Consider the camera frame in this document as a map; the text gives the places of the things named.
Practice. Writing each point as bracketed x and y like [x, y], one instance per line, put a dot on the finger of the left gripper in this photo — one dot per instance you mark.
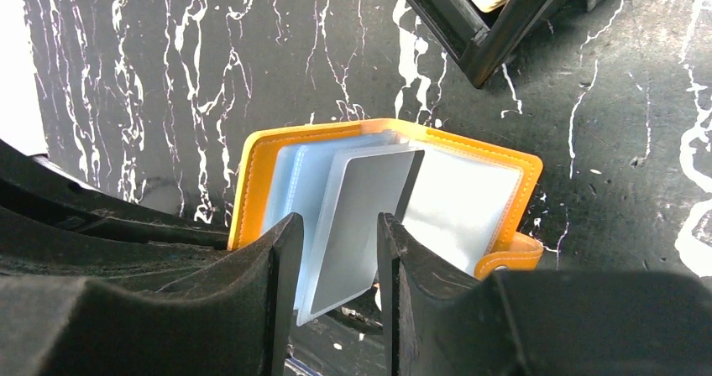
[56, 226]

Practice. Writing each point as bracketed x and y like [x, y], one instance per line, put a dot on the orange card holder wallet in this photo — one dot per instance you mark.
[465, 206]

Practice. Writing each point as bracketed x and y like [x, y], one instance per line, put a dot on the black card tray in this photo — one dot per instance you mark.
[481, 42]

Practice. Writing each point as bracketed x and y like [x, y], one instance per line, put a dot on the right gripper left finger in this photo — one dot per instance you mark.
[77, 305]

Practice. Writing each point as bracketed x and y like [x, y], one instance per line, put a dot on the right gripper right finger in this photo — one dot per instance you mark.
[439, 321]

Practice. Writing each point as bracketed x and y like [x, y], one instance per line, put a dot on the grey credit card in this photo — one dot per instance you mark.
[362, 184]

